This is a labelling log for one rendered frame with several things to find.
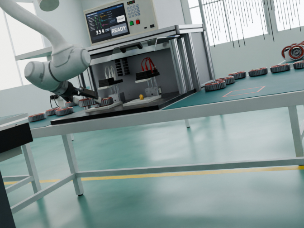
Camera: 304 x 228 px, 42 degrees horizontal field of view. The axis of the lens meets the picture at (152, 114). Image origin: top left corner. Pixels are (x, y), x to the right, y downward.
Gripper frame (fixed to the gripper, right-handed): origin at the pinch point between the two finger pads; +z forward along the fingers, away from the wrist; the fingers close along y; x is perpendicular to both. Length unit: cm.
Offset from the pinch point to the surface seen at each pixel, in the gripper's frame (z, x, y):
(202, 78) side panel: 47, 25, 42
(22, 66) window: 332, 253, -450
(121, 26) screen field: 7.0, 44.2, 11.3
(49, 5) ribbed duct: 47, 111, -89
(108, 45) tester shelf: 8.9, 35.7, 2.1
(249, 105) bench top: -4, -15, 82
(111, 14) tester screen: 3, 51, 6
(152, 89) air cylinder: 24.7, 12.1, 22.5
